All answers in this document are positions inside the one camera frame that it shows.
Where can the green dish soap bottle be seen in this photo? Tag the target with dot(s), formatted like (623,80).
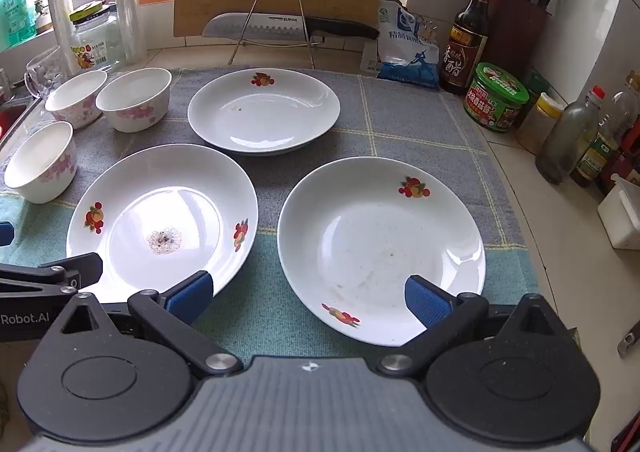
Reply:
(17,7)

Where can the white plastic container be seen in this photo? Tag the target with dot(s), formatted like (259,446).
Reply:
(622,214)

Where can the grey green checked cloth mat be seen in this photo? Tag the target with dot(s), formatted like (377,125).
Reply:
(400,132)

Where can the green-lid sauce jar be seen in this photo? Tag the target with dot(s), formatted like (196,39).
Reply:
(495,99)

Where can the metal kitchen tool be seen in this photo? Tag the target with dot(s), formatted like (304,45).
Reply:
(629,344)

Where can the brown knife block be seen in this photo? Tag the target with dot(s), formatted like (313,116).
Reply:
(515,32)

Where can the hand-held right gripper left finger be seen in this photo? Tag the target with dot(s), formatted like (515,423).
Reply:
(187,297)

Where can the glass jar with label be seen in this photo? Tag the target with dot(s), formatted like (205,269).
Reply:
(95,44)

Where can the white fruit-print plate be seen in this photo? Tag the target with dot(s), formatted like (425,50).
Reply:
(165,212)
(265,114)
(370,247)

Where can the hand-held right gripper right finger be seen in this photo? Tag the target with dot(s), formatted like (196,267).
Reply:
(430,302)

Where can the dark vinegar bottle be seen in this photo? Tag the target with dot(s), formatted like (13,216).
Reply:
(465,52)

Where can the clear bottle red cap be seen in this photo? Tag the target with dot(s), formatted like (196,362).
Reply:
(565,142)

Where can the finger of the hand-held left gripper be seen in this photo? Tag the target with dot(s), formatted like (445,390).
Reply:
(75,269)
(5,233)

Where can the short plastic wrap roll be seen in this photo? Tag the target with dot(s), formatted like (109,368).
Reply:
(61,17)

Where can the oil bottle green label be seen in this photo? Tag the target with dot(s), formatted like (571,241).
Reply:
(592,159)

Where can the binder clips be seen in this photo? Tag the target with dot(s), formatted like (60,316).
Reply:
(425,29)

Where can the red basin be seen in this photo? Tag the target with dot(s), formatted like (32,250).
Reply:
(7,122)

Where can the clear plastic bottle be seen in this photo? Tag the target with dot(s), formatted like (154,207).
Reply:
(625,107)

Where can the clear glass mug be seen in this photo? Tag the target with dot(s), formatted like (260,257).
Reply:
(45,72)

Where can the white pink-flower bowl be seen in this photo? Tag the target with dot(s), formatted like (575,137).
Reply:
(132,99)
(40,167)
(75,99)

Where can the steel sink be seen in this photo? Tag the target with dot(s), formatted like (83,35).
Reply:
(29,114)

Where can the yellow-lid small jar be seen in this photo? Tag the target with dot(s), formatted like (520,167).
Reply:
(537,124)

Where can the white blue salt bag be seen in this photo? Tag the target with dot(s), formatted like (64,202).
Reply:
(405,52)

